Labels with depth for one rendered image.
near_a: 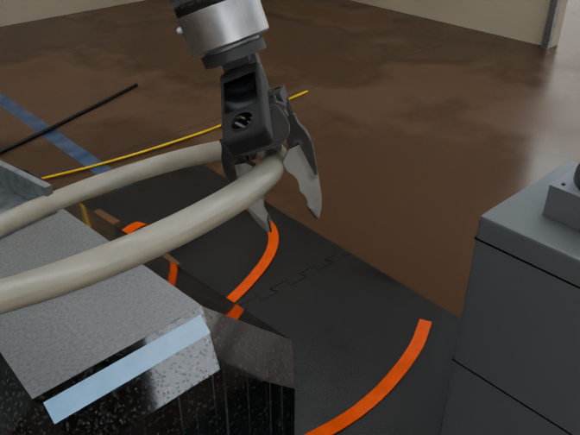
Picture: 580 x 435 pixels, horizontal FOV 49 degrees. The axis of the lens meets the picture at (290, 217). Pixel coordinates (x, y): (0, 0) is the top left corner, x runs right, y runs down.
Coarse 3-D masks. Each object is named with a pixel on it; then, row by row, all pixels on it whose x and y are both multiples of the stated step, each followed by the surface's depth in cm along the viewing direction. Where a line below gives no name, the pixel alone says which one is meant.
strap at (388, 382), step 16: (144, 224) 252; (272, 224) 288; (272, 240) 277; (272, 256) 267; (256, 272) 257; (240, 288) 248; (416, 336) 225; (416, 352) 218; (400, 368) 212; (384, 384) 206; (368, 400) 200; (352, 416) 195; (320, 432) 189; (336, 432) 190
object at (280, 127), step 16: (240, 48) 66; (256, 48) 67; (208, 64) 68; (224, 64) 66; (240, 64) 69; (272, 96) 69; (272, 112) 68; (288, 112) 74; (272, 128) 69; (288, 128) 69; (272, 144) 70
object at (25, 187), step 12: (0, 168) 102; (12, 168) 100; (0, 180) 104; (12, 180) 101; (24, 180) 98; (36, 180) 96; (0, 192) 102; (12, 192) 102; (24, 192) 100; (36, 192) 97; (48, 192) 95; (0, 204) 99; (12, 204) 99; (48, 216) 97
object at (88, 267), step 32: (160, 160) 97; (192, 160) 95; (64, 192) 96; (96, 192) 98; (224, 192) 61; (256, 192) 64; (0, 224) 90; (160, 224) 57; (192, 224) 58; (96, 256) 55; (128, 256) 55; (0, 288) 54; (32, 288) 54; (64, 288) 55
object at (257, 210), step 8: (248, 160) 72; (240, 168) 71; (248, 168) 71; (240, 176) 72; (248, 208) 73; (256, 208) 73; (264, 208) 74; (256, 216) 73; (264, 216) 73; (264, 224) 74
